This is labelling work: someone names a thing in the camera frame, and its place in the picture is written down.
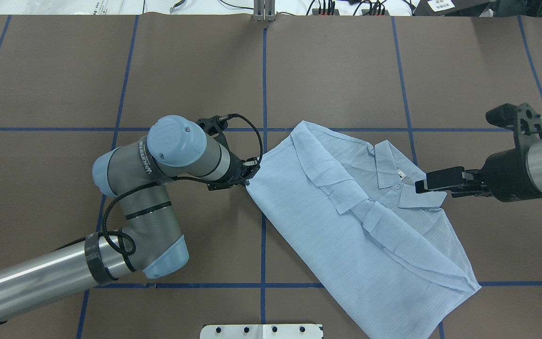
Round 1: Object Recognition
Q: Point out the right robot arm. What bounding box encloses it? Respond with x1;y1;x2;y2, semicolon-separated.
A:
414;136;542;202

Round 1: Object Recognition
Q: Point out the white camera mast base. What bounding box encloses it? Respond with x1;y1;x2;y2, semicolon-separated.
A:
199;323;325;339

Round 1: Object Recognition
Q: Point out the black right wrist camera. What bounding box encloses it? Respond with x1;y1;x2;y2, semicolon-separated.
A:
485;103;542;142

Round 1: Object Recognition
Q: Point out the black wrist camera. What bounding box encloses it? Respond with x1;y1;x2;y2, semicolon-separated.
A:
196;114;232;145
485;103;542;142

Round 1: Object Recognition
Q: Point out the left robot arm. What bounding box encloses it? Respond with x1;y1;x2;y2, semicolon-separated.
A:
0;113;264;325

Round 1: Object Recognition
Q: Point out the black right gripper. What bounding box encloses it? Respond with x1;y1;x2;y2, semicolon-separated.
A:
414;149;542;202

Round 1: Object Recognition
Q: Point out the light blue button shirt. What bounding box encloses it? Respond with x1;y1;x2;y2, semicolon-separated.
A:
247;121;480;339

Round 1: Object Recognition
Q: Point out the aluminium frame post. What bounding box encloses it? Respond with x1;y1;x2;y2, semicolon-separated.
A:
253;0;277;22

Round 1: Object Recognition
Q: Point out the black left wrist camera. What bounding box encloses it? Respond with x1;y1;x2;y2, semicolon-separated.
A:
196;114;232;145

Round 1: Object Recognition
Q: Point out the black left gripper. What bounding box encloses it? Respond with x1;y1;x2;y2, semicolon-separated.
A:
207;143;262;191

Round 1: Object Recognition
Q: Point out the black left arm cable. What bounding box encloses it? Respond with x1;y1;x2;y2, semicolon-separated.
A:
100;113;265;269

